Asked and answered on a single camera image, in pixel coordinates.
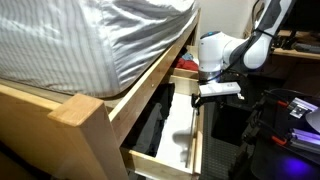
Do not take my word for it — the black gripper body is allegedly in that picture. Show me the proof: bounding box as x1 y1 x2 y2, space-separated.
198 94 223 105

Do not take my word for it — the wooden drawer with red garment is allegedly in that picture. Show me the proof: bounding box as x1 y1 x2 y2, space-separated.
166 44 201 81

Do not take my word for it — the wooden drawer with dark clothes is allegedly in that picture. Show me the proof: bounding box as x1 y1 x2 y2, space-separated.
119 74 205 180

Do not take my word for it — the black garment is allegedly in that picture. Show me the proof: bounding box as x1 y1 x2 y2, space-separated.
124 83 176 158

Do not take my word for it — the black bin with white sticker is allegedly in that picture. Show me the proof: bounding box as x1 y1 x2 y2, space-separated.
210 103 256 147

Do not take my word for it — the red garment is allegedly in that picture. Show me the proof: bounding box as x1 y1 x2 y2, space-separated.
174 57 200 72

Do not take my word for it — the light blue garment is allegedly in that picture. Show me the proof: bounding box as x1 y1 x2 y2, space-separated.
181 52 194 62

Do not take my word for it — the grey garment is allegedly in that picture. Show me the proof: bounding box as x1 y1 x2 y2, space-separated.
133 102 164 155

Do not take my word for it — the black round base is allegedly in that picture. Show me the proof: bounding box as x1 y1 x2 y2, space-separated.
229 133 320 180

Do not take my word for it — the aluminium extrusion bar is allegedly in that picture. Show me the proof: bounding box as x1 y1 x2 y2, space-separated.
289 127 320 155

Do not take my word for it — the mattress with grey striped sheet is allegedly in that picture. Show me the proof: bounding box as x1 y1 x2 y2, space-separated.
0 0 200 99

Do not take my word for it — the clamp with orange handle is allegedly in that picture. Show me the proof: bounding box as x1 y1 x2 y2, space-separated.
256 91 291 111
246 118 289 148

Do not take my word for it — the silver metal bracket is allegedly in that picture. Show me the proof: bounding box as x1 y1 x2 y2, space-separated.
287 97 319 120

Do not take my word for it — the wooden bed frame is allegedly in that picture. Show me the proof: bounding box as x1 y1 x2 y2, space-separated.
0 8 203 180

